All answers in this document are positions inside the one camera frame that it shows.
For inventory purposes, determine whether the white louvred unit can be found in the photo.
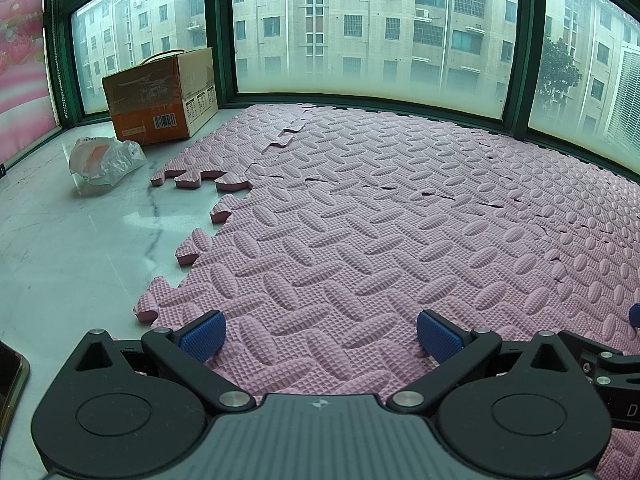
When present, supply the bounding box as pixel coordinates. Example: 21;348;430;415
602;42;640;146

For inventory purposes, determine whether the green tree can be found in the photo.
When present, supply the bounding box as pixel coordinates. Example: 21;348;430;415
537;35;583;106

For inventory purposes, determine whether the green window frame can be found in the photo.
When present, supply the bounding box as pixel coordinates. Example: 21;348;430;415
42;0;640;176

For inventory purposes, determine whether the pink foam puzzle mat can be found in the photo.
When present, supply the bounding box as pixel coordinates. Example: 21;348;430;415
20;104;640;480

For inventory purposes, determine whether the pink printed curtain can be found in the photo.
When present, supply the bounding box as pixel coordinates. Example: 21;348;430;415
0;0;57;153

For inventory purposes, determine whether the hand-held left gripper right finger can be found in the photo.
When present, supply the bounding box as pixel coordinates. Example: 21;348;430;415
386;309;581;415

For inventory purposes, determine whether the orange cardboard box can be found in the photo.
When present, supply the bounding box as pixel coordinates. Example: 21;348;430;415
102;46;219;146

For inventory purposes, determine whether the black smartphone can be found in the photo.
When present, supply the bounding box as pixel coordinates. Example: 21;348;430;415
0;341;31;443

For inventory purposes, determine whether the clear plastic bag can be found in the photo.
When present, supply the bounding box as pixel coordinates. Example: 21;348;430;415
68;136;147;197

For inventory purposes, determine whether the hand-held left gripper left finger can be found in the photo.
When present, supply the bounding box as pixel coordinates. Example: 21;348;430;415
62;309;254;415

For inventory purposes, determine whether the beige apartment building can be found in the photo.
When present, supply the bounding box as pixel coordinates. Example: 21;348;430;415
72;0;640;136

